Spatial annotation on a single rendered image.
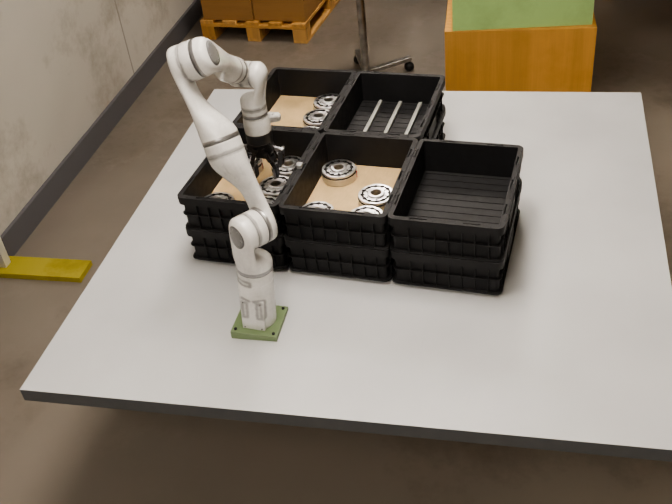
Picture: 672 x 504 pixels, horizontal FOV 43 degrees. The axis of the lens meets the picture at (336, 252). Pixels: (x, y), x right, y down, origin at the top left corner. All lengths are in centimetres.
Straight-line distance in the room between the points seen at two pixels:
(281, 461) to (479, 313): 94
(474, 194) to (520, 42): 160
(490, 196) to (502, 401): 65
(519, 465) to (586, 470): 20
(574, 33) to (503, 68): 34
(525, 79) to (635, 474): 192
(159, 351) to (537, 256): 105
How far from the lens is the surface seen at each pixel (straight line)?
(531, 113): 309
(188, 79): 203
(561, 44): 395
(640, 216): 261
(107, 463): 300
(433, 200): 241
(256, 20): 554
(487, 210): 237
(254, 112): 234
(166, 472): 291
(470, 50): 395
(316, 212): 223
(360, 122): 281
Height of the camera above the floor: 221
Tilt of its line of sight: 38 degrees down
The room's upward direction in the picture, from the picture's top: 7 degrees counter-clockwise
